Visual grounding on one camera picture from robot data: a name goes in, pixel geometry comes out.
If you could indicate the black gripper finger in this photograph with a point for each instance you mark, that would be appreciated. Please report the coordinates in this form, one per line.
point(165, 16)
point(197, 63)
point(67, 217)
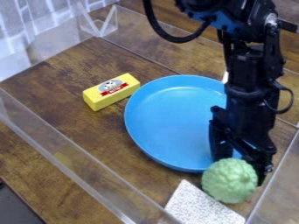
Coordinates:
point(220, 149)
point(261, 163)

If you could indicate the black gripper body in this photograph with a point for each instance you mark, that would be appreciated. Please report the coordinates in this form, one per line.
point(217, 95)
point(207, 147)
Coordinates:
point(247, 124)

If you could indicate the green bumpy gourd toy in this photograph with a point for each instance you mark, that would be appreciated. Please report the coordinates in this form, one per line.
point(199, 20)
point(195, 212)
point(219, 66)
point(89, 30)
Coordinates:
point(229, 180)

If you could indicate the blue round tray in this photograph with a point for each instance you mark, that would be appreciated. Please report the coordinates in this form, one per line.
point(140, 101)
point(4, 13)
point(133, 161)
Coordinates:
point(167, 120)

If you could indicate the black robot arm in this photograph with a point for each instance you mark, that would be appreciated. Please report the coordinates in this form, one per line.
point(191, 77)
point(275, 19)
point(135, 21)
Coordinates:
point(248, 31)

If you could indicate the white speckled foam block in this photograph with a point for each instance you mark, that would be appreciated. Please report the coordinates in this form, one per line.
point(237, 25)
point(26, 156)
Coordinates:
point(192, 207)

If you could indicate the yellow butter box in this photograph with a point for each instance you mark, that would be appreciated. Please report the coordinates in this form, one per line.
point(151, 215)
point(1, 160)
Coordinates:
point(111, 91)

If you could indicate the clear acrylic enclosure wall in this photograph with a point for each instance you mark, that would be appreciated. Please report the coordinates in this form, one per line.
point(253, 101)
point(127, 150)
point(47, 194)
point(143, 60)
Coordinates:
point(67, 157)

